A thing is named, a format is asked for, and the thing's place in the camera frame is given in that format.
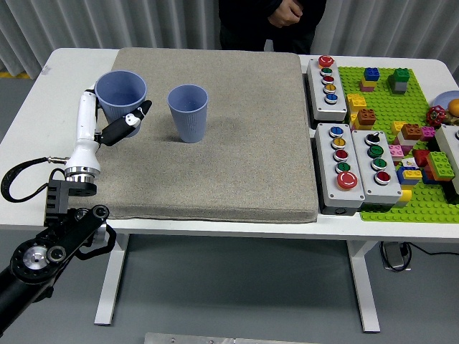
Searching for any green orange brick stack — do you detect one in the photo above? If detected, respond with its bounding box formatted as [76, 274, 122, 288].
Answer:
[425, 150, 455, 182]

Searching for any black floor cable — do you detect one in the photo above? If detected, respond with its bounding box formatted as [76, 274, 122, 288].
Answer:
[404, 242, 459, 257]

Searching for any grey pleated curtain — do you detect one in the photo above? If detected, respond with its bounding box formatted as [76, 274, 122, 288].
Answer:
[0, 0, 459, 83]

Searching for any blue ribbed plastic cup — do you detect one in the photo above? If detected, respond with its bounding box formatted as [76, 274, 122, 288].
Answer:
[166, 84, 209, 144]
[94, 70, 148, 138]

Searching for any brown toy brick stack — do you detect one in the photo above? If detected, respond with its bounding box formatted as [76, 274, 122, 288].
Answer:
[350, 107, 377, 131]

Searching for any red toy brick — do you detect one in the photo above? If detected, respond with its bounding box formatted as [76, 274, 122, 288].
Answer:
[412, 149, 433, 168]

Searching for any white table leg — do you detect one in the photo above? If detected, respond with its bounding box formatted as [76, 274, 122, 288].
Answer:
[346, 239, 381, 333]
[93, 233, 130, 326]

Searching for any light blue plate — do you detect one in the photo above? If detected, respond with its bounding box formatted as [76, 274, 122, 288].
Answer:
[432, 90, 459, 113]

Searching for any green grey brick stack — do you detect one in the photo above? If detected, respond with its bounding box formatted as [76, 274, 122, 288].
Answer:
[387, 67, 411, 95]

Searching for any blue yellow pink brick stack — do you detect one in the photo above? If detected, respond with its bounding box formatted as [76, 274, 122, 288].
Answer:
[359, 67, 381, 91]

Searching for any grey four-button selector box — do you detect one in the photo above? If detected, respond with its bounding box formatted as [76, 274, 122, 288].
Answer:
[350, 129, 403, 212]

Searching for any grey floor power adapter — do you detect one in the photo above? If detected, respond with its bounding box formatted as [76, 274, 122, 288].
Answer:
[380, 242, 412, 272]

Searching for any person's hand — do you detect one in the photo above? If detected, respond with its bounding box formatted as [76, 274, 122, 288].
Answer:
[267, 0, 304, 29]

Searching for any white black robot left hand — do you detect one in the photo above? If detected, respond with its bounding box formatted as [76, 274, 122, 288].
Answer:
[67, 85, 153, 173]

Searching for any grey five-button control box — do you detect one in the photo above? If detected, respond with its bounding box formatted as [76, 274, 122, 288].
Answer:
[313, 123, 366, 216]
[306, 54, 349, 123]

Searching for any dark blue toy brick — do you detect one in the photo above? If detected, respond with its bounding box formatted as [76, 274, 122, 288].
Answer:
[421, 167, 442, 186]

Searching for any red toy valve wheel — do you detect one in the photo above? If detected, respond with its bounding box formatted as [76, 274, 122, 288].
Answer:
[425, 105, 447, 127]

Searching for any brown white brick stack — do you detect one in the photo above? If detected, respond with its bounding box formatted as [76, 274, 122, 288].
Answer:
[397, 123, 424, 147]

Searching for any white control box black base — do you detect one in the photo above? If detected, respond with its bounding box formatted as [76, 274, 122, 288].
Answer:
[427, 124, 459, 206]

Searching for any toy burger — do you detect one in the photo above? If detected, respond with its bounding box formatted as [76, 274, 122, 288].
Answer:
[444, 99, 459, 126]

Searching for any green toy brick baseplate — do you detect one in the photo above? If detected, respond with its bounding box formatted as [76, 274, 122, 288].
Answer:
[338, 66, 459, 224]

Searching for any yellow round toy brick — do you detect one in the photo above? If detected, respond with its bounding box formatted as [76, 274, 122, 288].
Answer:
[394, 188, 412, 209]

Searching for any person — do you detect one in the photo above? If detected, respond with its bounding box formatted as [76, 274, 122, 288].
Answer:
[217, 0, 328, 54]

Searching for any pink toy brick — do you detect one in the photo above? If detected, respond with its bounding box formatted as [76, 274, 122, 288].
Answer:
[388, 143, 406, 161]

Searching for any grey-brown fabric mat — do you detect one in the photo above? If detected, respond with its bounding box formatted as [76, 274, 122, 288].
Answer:
[67, 47, 318, 224]

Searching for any large yellow toy brick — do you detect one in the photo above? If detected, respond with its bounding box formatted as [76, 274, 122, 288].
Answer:
[346, 93, 367, 115]

